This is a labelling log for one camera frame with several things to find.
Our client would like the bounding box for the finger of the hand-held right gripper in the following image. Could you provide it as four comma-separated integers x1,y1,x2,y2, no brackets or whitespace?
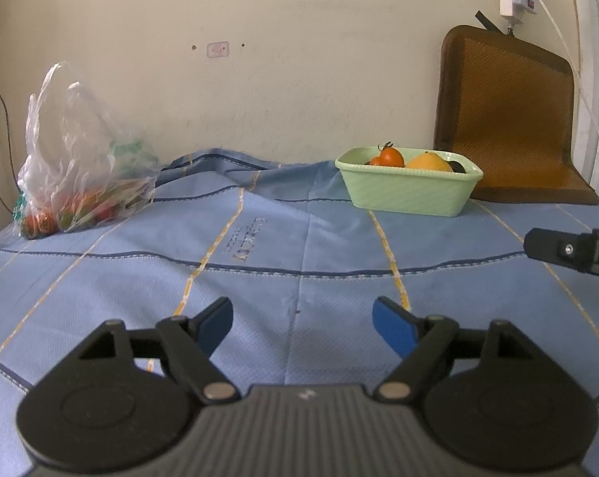
523,227,599,281

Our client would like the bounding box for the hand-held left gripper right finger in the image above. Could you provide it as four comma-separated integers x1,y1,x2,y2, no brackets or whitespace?
372,297,540,404

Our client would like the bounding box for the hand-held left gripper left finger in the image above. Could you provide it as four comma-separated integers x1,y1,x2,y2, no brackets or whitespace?
76,297,241,404

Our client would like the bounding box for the light green plastic basket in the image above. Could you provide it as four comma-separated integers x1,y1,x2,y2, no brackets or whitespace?
335,146,484,217

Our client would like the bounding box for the large yellow orange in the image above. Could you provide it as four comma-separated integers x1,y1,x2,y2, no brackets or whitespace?
406,151,453,173

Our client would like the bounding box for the orange cherry tomato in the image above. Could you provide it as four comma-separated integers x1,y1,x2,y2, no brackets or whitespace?
377,142,406,168

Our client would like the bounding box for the blue striped blanket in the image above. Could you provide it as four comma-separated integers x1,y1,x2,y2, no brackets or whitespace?
0,148,599,477

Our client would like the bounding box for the brown woven seat cushion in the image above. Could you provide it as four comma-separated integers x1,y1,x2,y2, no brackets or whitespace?
433,25,599,206

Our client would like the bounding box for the clear plastic bag of produce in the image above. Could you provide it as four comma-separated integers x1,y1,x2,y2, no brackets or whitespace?
14,61,161,239

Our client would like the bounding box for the white power cable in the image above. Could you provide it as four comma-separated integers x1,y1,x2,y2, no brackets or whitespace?
521,0,599,152

